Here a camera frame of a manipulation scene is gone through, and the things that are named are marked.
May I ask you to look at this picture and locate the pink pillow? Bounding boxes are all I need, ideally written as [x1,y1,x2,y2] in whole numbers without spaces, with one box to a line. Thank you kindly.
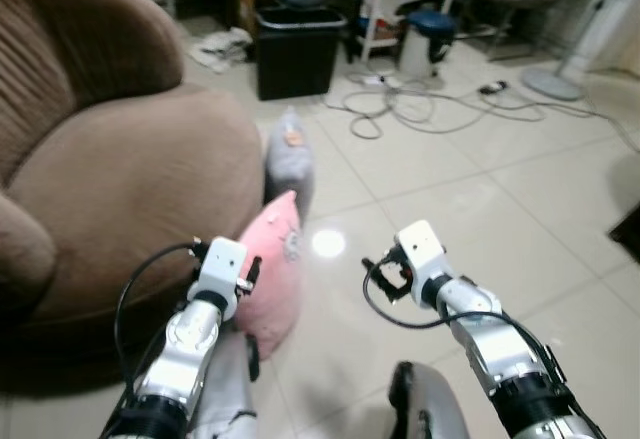
[235,190,305,361]

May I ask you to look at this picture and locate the grey pillow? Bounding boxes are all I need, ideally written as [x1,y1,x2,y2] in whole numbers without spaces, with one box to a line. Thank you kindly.
[264,108,317,222]

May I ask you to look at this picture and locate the brown round sofa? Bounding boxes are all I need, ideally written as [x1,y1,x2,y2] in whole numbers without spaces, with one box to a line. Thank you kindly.
[0,0,267,365]

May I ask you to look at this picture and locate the grey left robot leg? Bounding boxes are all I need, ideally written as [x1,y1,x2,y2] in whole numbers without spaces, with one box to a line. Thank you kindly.
[190,327,263,439]

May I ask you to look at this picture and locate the grey robot leg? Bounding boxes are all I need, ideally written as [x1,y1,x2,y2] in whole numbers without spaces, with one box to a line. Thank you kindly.
[190,327,263,439]
[388,361,472,439]

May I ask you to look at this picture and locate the grey right robot leg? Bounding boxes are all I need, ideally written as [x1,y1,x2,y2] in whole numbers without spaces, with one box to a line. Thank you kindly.
[388,361,472,439]

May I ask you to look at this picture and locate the white power strip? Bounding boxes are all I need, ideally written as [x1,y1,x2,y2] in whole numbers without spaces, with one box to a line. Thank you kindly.
[349,73,403,89]

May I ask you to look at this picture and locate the black plastic bin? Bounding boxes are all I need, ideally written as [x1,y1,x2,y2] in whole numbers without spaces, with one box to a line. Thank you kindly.
[255,6,349,101]

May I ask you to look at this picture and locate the white crumpled cloth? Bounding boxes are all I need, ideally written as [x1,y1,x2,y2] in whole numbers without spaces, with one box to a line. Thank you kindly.
[189,26,254,73]

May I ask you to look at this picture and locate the blue lid trash can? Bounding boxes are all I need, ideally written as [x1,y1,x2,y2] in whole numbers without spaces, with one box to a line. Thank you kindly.
[398,10,457,80]

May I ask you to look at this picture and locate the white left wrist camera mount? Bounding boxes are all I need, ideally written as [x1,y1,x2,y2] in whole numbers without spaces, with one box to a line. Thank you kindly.
[190,238,248,305]

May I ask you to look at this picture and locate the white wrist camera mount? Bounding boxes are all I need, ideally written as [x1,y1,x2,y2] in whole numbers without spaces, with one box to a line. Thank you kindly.
[190,238,248,305]
[397,220,449,290]

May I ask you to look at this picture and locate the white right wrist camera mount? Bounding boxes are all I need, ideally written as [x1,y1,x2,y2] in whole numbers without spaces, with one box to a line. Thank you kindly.
[397,220,449,290]

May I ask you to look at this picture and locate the grey floor cable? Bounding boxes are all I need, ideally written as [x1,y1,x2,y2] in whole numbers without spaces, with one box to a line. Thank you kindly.
[320,67,603,142]

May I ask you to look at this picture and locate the white pedestal fan stand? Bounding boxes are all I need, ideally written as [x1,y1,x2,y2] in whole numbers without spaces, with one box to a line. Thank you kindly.
[520,0,626,102]

